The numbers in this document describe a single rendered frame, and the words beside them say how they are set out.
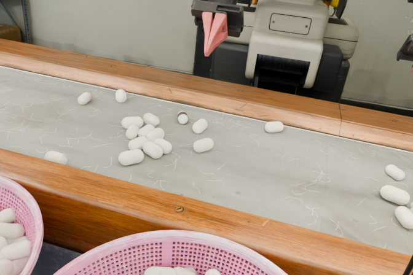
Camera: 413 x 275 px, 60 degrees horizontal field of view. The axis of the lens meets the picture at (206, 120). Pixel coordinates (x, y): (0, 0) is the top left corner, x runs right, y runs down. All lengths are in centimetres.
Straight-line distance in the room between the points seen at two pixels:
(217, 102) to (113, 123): 22
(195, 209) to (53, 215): 18
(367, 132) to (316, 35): 50
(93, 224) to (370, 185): 40
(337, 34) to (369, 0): 120
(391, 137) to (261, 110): 24
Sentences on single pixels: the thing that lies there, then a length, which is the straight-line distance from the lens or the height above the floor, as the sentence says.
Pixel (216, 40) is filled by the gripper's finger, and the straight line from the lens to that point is 72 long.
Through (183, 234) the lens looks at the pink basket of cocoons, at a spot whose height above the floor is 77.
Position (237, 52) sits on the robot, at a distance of 144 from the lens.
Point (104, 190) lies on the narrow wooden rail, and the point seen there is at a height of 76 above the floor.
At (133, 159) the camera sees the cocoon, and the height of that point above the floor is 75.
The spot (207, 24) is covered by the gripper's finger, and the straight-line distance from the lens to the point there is 70.
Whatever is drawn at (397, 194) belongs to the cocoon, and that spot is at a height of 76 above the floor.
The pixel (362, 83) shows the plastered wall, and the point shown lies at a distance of 275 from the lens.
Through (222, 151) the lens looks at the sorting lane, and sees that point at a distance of 59.
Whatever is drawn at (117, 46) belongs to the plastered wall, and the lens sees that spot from 290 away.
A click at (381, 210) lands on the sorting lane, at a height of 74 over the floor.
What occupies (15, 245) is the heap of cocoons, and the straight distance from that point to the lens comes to 44.
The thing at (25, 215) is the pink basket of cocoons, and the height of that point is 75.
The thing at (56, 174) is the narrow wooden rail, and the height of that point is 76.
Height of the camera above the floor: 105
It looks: 27 degrees down
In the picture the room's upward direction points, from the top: 6 degrees clockwise
